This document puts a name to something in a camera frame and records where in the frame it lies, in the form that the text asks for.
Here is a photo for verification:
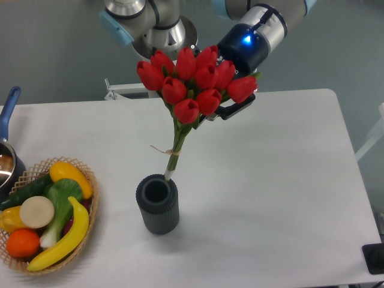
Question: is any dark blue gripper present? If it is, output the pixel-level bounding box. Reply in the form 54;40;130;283
198;23;269;127

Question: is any red tulip bouquet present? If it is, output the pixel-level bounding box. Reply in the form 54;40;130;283
136;46;259;180

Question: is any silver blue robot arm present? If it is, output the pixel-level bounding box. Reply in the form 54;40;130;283
99;1;315;77

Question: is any dark grey ribbed vase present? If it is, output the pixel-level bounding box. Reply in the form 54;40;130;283
136;174;179;235

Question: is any dark red vegetable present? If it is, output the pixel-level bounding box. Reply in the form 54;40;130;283
62;200;91;236

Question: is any yellow squash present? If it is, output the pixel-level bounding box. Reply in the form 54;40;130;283
49;161;93;199

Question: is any yellow banana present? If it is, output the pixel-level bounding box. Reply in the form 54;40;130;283
27;196;89;272

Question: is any green bok choy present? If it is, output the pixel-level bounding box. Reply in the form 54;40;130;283
40;178;83;250

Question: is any woven wicker basket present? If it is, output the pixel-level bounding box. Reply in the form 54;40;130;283
1;157;99;275

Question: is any dark green cucumber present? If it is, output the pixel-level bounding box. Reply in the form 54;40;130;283
1;173;53;211

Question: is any black device at edge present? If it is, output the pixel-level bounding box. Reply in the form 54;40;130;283
362;243;383;275

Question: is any beige round disc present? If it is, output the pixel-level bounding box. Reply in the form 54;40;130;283
19;196;55;229

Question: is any yellow bell pepper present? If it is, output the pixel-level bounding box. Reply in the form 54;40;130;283
1;206;27;233

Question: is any orange fruit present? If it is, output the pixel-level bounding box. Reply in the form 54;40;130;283
6;229;40;258

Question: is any white metal clamp bracket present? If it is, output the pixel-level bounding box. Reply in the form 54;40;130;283
104;78;159;100

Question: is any white frame at right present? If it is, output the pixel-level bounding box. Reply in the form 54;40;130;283
355;103;383;161

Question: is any blue handled saucepan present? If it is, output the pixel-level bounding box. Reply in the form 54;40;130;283
1;86;26;202

